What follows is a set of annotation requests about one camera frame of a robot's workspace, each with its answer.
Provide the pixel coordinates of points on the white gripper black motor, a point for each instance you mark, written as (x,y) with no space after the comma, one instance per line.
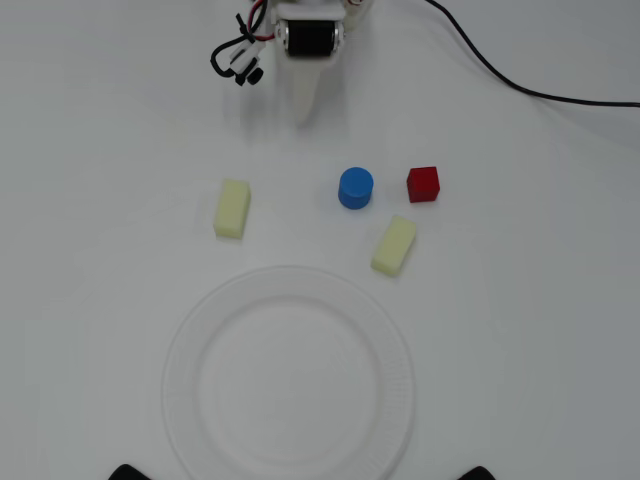
(308,38)

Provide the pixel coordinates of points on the blue cylinder block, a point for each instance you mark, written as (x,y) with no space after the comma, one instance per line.
(356,187)

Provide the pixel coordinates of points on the pale yellow rectangular block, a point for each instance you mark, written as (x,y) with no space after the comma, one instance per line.
(232,210)
(394,246)

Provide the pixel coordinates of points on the red cube block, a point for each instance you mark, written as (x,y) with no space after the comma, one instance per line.
(423,185)

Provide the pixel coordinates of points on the white disposable plate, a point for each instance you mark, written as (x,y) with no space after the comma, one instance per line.
(290,380)

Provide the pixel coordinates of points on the black rounded stand foot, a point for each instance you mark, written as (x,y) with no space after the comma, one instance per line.
(127,473)
(481,474)

